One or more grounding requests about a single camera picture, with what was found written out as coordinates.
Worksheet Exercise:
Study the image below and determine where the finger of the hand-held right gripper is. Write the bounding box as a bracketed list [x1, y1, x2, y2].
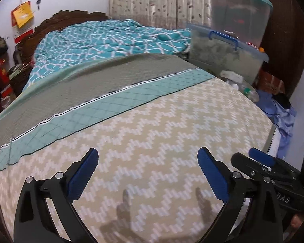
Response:
[249, 148, 297, 174]
[230, 153, 276, 183]

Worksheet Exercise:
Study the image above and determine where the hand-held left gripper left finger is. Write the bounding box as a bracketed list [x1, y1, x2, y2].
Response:
[13, 147, 99, 243]

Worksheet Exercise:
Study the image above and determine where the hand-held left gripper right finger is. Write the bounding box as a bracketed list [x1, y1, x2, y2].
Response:
[197, 147, 285, 243]

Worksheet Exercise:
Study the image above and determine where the beige round waste bin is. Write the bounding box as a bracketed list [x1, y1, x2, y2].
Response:
[219, 70, 260, 103]

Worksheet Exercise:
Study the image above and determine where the clear bottle green cap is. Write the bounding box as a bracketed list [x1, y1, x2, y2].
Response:
[239, 83, 255, 98]

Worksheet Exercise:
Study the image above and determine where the person's right hand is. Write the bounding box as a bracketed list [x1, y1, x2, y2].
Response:
[290, 213, 304, 236]

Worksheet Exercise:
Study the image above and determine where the light blue cloth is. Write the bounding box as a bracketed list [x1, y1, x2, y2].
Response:
[255, 89, 297, 158]

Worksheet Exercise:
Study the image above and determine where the black cloth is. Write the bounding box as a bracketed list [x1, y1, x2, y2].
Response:
[272, 94, 291, 110]

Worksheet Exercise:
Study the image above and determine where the grey teal beige bed mat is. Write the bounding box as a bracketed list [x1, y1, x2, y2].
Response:
[0, 53, 279, 243]

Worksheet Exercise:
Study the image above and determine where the orange printed box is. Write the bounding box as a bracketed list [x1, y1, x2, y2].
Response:
[258, 69, 286, 95]

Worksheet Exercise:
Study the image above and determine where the dark woven basket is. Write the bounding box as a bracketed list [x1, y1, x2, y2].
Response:
[8, 64, 32, 96]

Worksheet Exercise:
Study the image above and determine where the dark wooden wardrobe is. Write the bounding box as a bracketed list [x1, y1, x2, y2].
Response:
[253, 0, 304, 100]

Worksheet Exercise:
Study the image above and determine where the red cardboard box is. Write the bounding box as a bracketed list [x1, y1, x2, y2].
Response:
[0, 58, 12, 100]

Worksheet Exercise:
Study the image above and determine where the teal white patterned quilt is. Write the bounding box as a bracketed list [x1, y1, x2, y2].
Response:
[28, 19, 193, 92]

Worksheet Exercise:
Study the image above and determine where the large clear storage box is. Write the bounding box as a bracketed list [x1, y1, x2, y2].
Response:
[207, 0, 274, 49]

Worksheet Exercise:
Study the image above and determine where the carved dark wooden headboard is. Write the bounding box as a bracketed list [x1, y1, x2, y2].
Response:
[13, 10, 110, 67]

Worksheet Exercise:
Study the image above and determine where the beige spotted curtain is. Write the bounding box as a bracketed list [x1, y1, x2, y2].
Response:
[108, 0, 214, 30]

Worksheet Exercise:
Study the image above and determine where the frosted storage box blue handle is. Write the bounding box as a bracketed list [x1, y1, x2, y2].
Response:
[187, 23, 269, 82]

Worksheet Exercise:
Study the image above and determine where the red yellow wall calendar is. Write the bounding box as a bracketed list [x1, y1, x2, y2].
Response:
[11, 1, 34, 43]

